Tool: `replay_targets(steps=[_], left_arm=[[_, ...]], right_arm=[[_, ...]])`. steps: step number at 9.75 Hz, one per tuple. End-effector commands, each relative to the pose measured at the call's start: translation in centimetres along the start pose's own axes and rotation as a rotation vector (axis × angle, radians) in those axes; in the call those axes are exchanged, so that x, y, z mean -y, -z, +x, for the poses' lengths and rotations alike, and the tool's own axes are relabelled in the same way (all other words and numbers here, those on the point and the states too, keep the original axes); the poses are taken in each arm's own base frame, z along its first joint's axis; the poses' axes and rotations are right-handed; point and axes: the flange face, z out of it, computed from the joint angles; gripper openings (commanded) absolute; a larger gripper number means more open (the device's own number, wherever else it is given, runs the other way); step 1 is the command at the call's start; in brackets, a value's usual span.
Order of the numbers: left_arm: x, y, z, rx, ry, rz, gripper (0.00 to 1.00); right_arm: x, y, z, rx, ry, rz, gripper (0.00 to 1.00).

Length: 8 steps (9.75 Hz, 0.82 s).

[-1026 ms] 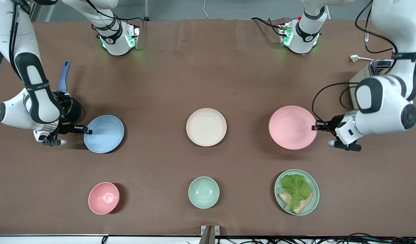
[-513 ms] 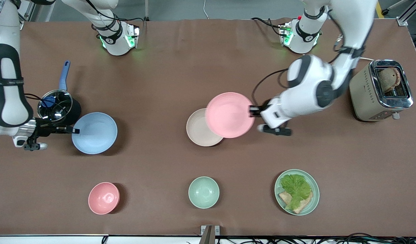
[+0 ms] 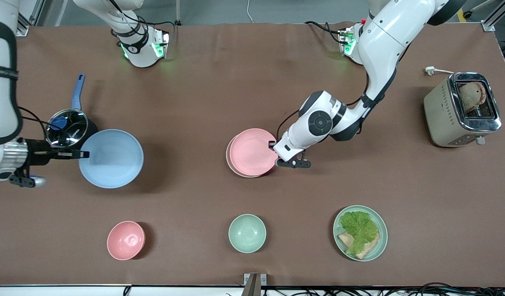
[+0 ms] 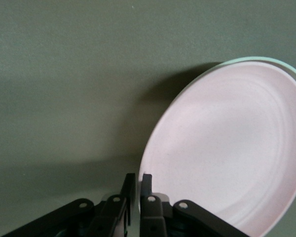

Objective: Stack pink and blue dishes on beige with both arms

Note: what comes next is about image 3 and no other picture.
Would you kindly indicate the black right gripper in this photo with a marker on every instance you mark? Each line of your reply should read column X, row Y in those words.
column 38, row 156

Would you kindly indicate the pink plate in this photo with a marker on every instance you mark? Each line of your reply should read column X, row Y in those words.
column 252, row 152

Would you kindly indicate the light blue plate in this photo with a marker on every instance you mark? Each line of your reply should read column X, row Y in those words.
column 112, row 160

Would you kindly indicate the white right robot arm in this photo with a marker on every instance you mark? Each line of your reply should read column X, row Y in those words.
column 1, row 102

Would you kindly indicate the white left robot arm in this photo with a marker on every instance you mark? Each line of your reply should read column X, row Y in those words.
column 383, row 37

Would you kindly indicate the glass lid with blue knob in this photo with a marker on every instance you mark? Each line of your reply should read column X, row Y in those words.
column 67, row 128

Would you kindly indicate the beige plate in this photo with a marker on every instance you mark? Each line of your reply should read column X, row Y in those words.
column 227, row 157

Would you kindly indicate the green bowl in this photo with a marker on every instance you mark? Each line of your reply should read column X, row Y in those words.
column 247, row 233

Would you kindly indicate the pink bowl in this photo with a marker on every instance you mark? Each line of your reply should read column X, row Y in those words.
column 125, row 240

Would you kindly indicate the green lettuce leaf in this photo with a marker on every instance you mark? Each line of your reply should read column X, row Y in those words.
column 359, row 228

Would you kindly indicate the left base connector box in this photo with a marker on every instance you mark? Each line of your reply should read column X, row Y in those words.
column 347, row 41

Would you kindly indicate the base connector box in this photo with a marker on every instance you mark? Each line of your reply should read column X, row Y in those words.
column 347, row 41
column 161, row 44

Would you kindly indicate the brown bread slice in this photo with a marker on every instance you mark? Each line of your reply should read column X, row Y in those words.
column 369, row 250

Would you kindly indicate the right base connector box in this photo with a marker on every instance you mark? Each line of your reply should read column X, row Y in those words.
column 161, row 44

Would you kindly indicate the green plate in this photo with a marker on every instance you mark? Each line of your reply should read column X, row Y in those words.
column 381, row 242

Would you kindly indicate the thin metal pole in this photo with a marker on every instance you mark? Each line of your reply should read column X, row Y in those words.
column 177, row 12

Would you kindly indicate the beige chrome toaster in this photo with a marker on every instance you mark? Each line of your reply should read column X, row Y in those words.
column 441, row 115

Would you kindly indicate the toast slice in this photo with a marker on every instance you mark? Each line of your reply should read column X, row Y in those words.
column 471, row 95

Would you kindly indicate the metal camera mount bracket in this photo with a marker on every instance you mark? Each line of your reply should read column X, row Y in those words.
column 254, row 281

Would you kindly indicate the aluminium frame profile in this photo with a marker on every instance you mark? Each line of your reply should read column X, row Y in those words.
column 492, row 18
column 24, row 20

